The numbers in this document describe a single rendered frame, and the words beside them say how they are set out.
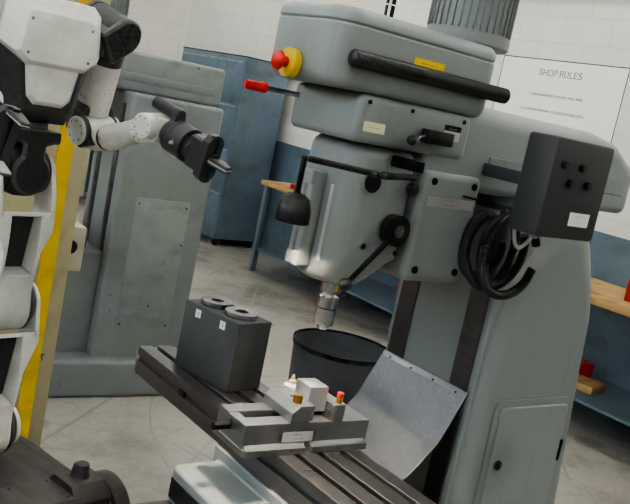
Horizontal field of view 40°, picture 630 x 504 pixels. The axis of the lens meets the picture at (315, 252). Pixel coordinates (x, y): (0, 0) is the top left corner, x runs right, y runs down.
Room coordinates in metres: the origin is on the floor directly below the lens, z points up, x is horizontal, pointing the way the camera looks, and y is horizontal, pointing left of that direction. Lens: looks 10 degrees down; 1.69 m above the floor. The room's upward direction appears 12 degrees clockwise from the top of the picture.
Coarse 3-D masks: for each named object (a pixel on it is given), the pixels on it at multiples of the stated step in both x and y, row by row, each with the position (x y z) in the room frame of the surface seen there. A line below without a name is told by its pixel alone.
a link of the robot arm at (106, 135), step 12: (84, 120) 2.33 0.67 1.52; (96, 120) 2.36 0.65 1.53; (108, 120) 2.40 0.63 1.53; (96, 132) 2.35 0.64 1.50; (108, 132) 2.31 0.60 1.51; (120, 132) 2.28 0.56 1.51; (84, 144) 2.33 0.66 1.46; (96, 144) 2.34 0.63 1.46; (108, 144) 2.32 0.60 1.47; (120, 144) 2.31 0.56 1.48; (132, 144) 2.30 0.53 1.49
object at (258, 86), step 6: (246, 84) 1.88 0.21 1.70; (252, 84) 1.88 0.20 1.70; (258, 84) 1.89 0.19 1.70; (264, 84) 1.90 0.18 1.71; (258, 90) 1.90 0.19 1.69; (264, 90) 1.90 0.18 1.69; (270, 90) 1.92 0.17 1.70; (276, 90) 1.93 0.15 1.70; (282, 90) 1.94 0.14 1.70; (288, 90) 1.95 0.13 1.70; (294, 96) 1.96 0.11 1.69
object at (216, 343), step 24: (192, 312) 2.28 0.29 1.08; (216, 312) 2.23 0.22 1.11; (240, 312) 2.26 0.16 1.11; (192, 336) 2.27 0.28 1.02; (216, 336) 2.21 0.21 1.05; (240, 336) 2.17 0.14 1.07; (264, 336) 2.24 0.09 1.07; (192, 360) 2.26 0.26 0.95; (216, 360) 2.20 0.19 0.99; (240, 360) 2.18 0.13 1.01; (216, 384) 2.19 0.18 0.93; (240, 384) 2.20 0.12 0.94
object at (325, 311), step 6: (318, 300) 1.96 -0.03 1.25; (318, 306) 1.95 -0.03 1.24; (324, 306) 1.94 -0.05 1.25; (330, 306) 1.94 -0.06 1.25; (336, 306) 1.96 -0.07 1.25; (318, 312) 1.95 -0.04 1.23; (324, 312) 1.94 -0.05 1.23; (330, 312) 1.95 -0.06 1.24; (318, 318) 1.95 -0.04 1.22; (324, 318) 1.94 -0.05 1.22; (330, 318) 1.95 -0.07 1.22; (318, 324) 1.95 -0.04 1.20; (324, 324) 1.94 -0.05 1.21; (330, 324) 1.95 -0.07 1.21
